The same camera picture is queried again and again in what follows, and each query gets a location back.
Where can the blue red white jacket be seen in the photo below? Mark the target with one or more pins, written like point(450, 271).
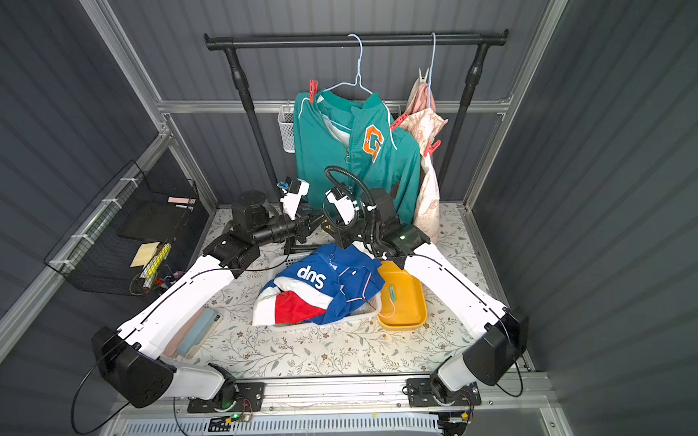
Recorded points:
point(324, 287)

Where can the black wire mesh basket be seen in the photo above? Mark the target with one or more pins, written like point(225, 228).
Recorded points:
point(161, 205)

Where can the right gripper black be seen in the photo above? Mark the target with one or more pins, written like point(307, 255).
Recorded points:
point(345, 233)

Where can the pink floral garment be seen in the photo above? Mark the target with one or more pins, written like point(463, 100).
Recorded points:
point(424, 124)

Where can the white mesh hanging cup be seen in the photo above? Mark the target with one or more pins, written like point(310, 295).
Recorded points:
point(285, 120)

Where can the pink and teal flat cases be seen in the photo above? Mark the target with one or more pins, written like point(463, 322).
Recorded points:
point(189, 339)

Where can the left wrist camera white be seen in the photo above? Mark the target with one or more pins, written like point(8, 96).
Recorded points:
point(293, 190)

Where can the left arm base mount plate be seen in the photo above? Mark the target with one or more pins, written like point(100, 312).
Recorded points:
point(233, 398)

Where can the green jacket orange letter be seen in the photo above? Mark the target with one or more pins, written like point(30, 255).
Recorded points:
point(330, 130)

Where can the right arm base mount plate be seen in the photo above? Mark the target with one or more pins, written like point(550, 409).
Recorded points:
point(423, 392)

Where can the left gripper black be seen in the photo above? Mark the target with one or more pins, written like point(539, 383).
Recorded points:
point(304, 227)

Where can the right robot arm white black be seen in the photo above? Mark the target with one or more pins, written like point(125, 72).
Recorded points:
point(499, 333)

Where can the white perforated laundry basket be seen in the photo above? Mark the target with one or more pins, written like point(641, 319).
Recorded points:
point(368, 310)

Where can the red clothespin lower floral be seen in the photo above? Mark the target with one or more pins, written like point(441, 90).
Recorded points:
point(430, 149)

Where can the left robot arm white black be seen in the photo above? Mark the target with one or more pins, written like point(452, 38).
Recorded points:
point(131, 358)

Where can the yellow sticky notepad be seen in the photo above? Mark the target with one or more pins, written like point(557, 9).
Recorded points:
point(145, 253)

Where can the yellow plastic tray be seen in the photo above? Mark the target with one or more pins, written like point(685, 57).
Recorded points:
point(410, 310)

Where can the black clothes rack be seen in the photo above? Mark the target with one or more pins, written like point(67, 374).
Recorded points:
point(229, 45)

